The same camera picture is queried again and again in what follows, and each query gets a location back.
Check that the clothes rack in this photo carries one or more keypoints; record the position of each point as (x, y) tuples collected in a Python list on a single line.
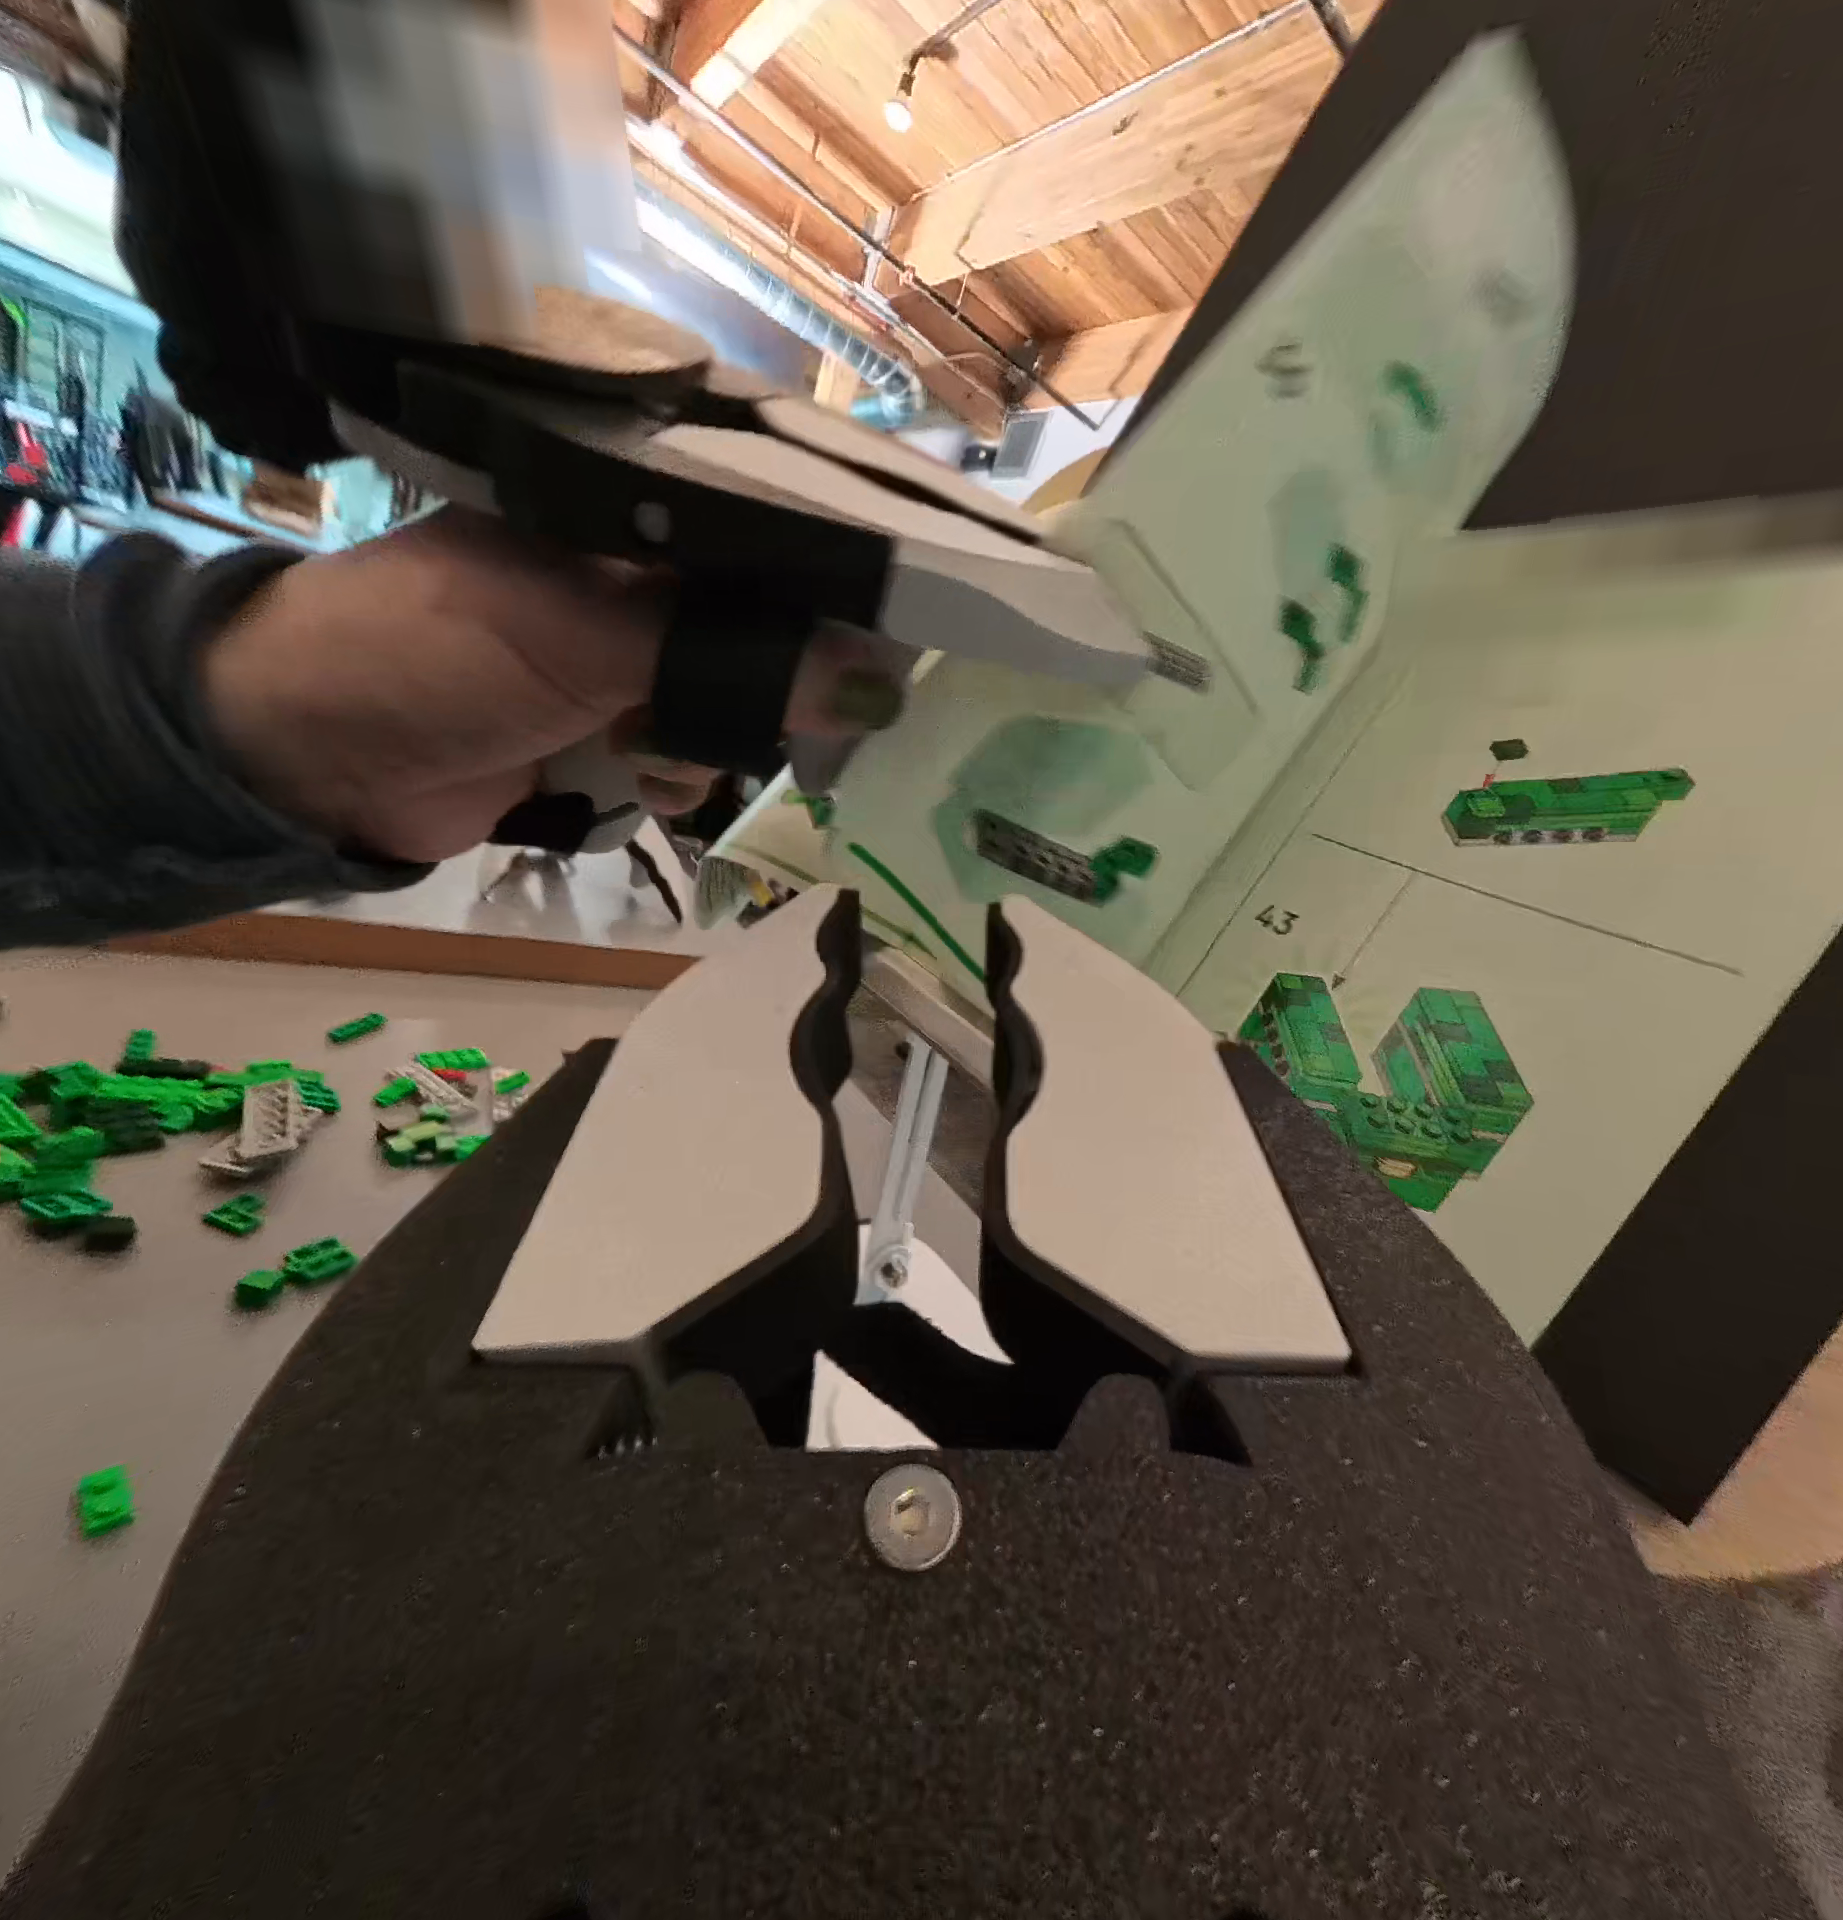
[(50, 435)]

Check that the green brick instruction booklet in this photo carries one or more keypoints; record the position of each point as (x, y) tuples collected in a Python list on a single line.
[(1534, 839)]

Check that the pile of green bricks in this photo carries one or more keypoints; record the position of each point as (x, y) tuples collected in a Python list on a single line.
[(79, 1120)]

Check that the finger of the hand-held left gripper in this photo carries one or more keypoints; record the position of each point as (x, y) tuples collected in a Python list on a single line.
[(1009, 608), (876, 472)]

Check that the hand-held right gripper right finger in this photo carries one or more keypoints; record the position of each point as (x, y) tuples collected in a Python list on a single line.
[(1160, 1186)]

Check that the white metal bracket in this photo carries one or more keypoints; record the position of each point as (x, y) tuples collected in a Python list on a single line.
[(900, 1168)]

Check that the chair legs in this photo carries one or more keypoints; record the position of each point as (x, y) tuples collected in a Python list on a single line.
[(590, 870)]

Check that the silver ventilation duct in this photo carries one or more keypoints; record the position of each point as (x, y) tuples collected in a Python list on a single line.
[(801, 306)]

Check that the stray green plate brick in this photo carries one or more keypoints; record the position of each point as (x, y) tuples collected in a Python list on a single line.
[(104, 1501)]

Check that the person's left forearm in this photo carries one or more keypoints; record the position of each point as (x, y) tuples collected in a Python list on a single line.
[(79, 735)]

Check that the person's left hand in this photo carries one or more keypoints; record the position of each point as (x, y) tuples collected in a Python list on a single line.
[(412, 677)]

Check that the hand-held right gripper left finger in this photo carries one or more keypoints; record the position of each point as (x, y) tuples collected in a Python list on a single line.
[(664, 1155)]

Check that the ceiling track light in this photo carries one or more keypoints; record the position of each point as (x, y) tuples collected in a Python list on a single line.
[(901, 102)]

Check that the grey long plate brick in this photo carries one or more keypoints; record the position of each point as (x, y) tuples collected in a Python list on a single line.
[(262, 1124)]

